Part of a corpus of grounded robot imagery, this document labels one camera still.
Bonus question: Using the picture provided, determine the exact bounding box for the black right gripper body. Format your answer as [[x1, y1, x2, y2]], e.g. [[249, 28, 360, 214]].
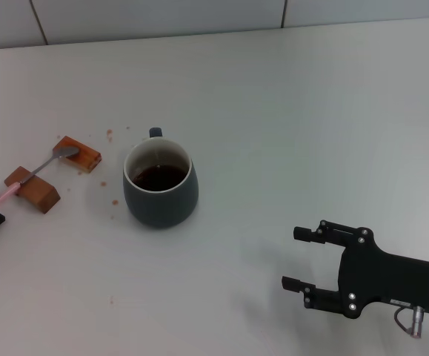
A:
[[336, 226, 429, 320]]

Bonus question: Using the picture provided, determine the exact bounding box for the pink handled metal spoon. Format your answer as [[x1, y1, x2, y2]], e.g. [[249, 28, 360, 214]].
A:
[[0, 145, 80, 218]]

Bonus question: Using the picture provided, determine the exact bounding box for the grey ceramic cup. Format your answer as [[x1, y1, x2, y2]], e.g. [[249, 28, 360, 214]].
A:
[[122, 127, 200, 229]]

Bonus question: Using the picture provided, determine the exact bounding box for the tall brown wooden block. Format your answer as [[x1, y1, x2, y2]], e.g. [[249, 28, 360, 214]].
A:
[[4, 165, 61, 215]]

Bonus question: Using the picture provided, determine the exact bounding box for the flat brown wooden block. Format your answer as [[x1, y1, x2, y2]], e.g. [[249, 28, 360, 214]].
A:
[[52, 135, 103, 175]]

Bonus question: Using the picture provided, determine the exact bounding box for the dark brown coffee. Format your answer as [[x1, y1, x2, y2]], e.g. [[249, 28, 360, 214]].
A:
[[130, 165, 187, 192]]

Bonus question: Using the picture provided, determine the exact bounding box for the right gripper cable with connector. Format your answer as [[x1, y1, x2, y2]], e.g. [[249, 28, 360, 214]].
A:
[[393, 306, 426, 338]]

